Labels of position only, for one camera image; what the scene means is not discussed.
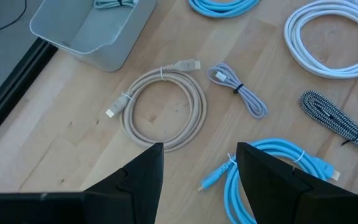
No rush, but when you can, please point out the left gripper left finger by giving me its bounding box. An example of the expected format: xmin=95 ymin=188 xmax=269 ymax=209
xmin=82 ymin=142 xmax=165 ymax=224

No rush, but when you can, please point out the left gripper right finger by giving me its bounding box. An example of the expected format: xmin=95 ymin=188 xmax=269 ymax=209
xmin=236 ymin=142 xmax=357 ymax=224

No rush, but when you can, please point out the light blue HDMI cable coil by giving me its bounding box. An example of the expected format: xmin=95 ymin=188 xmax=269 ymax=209
xmin=196 ymin=138 xmax=341 ymax=224
xmin=187 ymin=0 xmax=260 ymax=19

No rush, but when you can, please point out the black white braided cable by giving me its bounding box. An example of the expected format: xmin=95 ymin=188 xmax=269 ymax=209
xmin=299 ymin=90 xmax=358 ymax=161

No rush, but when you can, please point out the lilac USB cable bundle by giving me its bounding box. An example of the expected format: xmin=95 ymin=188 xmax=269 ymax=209
xmin=207 ymin=63 xmax=269 ymax=120

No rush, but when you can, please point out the beige HDMI cable coil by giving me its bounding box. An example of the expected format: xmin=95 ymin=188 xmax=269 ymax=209
xmin=105 ymin=58 xmax=208 ymax=153

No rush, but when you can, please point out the white HDMI cable coil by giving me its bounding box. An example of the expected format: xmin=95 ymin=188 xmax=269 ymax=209
xmin=283 ymin=0 xmax=358 ymax=85

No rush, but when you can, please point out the grey green cable bundle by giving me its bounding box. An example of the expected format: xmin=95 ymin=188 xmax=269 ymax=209
xmin=93 ymin=0 xmax=137 ymax=9

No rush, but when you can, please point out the grey plastic bin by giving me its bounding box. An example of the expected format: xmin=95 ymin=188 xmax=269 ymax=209
xmin=29 ymin=0 xmax=158 ymax=73

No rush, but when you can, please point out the black aluminium table frame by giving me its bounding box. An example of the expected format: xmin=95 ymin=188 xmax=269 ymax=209
xmin=0 ymin=37 xmax=58 ymax=152

